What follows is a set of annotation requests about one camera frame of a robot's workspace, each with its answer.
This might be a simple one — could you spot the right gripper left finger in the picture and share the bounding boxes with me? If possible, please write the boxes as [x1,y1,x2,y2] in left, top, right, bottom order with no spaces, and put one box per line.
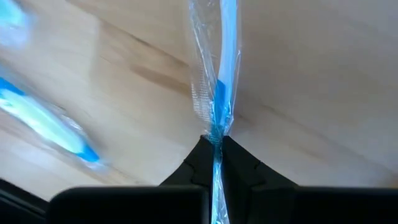
[160,135,215,224]

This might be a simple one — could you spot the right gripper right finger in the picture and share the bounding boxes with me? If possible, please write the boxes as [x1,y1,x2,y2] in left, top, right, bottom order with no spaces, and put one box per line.
[221,135,299,224]

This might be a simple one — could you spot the blue toothbrush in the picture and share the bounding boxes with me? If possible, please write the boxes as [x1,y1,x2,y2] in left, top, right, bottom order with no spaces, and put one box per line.
[188,0,243,224]
[0,76,102,166]

